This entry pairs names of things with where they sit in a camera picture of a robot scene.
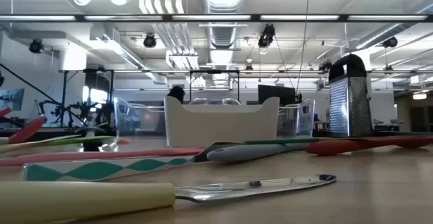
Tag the pink silicone spatula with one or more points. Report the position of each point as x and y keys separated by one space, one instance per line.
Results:
x=101 y=155

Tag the red silicone spoon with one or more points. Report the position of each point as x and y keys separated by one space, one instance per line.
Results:
x=338 y=147

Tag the green silicone spatula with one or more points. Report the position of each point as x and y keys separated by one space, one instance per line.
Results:
x=61 y=141

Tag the gold utensil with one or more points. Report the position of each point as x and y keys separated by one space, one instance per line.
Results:
x=34 y=143

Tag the red spoon with metal shaft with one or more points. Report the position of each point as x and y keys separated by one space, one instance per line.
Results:
x=28 y=129

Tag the white plastic bin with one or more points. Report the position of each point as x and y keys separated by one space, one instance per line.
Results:
x=220 y=126

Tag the person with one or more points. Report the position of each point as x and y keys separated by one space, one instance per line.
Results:
x=176 y=93

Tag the black monitor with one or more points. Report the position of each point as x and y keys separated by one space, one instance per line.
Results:
x=274 y=95

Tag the clear plastic bin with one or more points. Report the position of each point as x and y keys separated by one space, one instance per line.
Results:
x=142 y=122
x=297 y=119

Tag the black spotlight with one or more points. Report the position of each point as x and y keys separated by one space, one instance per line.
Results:
x=390 y=42
x=267 y=36
x=35 y=46
x=149 y=41

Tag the black bar with light strips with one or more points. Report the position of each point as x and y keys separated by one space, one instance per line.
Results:
x=216 y=17

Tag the orange peeler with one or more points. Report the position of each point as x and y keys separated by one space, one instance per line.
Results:
x=123 y=141

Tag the glowing rectangular lamp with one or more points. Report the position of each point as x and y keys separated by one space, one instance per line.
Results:
x=419 y=96

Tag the red angled bar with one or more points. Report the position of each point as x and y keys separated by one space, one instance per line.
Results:
x=4 y=112

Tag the black metal frame stand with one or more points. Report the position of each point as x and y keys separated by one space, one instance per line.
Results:
x=64 y=95
x=214 y=71

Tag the wall display screen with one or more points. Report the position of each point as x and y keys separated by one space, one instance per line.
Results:
x=11 y=99

